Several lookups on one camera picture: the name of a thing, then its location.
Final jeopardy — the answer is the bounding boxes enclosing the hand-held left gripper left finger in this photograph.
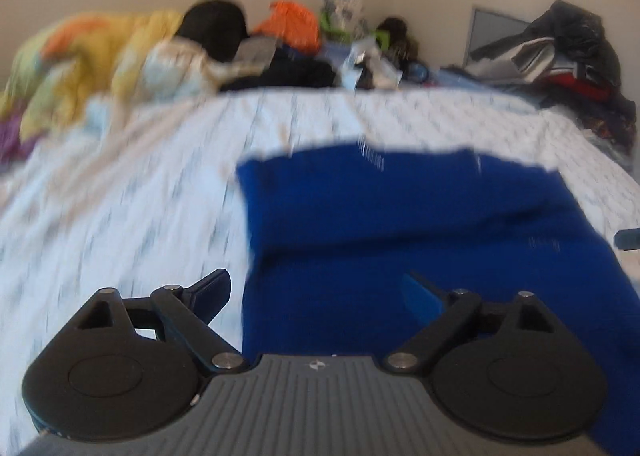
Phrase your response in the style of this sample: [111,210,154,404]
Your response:
[64,268,246,377]

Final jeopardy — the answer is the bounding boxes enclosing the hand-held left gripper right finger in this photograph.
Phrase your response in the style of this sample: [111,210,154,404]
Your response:
[382,272,577,377]

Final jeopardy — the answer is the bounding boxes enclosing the blue fleece garment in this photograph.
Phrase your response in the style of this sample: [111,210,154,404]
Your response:
[235,138,640,456]

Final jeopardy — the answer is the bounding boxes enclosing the pile of dark clothes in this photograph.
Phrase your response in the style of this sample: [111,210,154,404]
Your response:
[440,0,640,157]

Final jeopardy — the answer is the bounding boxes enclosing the white script-print bedsheet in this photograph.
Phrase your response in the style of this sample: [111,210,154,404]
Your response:
[0,86,640,456]

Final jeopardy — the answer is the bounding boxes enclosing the white crumpled cloth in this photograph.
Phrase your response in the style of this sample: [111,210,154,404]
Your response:
[112,40,251,99]

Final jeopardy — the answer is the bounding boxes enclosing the dark navy clothing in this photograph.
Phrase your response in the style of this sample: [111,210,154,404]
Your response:
[220,42,341,91]

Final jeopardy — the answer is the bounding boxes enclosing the clear plastic bags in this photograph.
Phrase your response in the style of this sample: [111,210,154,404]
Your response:
[340,34,407,91]

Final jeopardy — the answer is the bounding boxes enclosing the grey framed board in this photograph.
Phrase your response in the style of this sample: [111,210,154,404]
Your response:
[465,6,533,69]

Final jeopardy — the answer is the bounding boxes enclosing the purple cloth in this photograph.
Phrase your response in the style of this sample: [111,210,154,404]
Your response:
[0,110,32,163]

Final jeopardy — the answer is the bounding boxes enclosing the brown plush toy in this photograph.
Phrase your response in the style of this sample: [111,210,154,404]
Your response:
[375,17,422,64]

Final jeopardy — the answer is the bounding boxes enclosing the black cloth bundle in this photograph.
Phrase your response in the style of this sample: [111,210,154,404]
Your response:
[177,0,251,61]

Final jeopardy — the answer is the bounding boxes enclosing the yellow and orange comforter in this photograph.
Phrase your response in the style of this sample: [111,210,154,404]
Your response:
[0,10,187,144]

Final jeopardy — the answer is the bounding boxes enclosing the orange plastic bag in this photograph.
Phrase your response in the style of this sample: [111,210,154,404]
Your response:
[252,0,323,54]

